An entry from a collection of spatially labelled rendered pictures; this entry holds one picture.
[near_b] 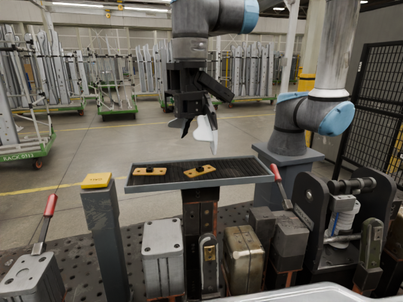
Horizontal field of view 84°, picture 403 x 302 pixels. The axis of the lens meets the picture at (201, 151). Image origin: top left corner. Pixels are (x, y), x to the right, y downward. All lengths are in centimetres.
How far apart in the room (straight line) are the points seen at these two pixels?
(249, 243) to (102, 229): 37
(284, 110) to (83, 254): 98
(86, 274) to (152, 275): 58
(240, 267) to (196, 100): 36
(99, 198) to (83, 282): 47
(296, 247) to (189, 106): 40
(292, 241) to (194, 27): 50
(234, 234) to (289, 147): 48
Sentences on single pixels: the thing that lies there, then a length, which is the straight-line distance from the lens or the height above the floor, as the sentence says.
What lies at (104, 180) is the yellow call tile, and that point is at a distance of 61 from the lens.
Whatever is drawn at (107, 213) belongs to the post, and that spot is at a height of 108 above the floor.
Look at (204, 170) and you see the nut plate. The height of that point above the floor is 116.
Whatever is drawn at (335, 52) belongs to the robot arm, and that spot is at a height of 146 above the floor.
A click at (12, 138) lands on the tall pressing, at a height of 41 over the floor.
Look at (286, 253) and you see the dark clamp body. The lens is 60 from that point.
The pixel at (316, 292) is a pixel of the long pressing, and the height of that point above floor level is 100.
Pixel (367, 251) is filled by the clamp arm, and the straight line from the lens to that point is 67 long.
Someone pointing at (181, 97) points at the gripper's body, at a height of 136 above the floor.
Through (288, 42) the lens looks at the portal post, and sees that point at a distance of 753.
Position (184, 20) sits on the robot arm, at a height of 151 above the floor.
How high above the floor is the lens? 143
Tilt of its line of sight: 21 degrees down
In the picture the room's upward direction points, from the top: straight up
